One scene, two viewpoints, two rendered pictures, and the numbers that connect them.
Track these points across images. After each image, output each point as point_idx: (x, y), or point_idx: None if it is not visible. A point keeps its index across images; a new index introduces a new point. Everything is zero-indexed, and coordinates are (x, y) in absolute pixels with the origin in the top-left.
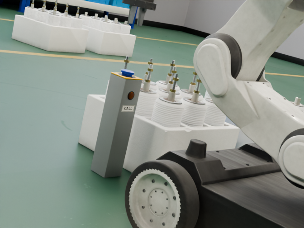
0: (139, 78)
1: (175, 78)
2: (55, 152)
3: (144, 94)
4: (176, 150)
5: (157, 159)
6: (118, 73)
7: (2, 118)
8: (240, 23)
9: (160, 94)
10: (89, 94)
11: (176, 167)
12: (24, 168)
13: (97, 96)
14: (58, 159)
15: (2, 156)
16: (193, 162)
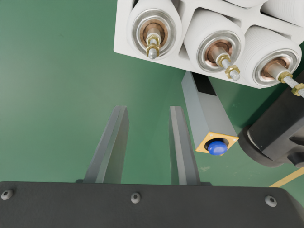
0: (234, 142)
1: (299, 95)
2: (140, 78)
3: (221, 72)
4: (279, 158)
5: (263, 153)
6: (205, 148)
7: (39, 51)
8: None
9: (244, 7)
10: (116, 51)
11: (278, 165)
12: (154, 117)
13: (125, 43)
14: (153, 88)
15: (133, 115)
16: (292, 163)
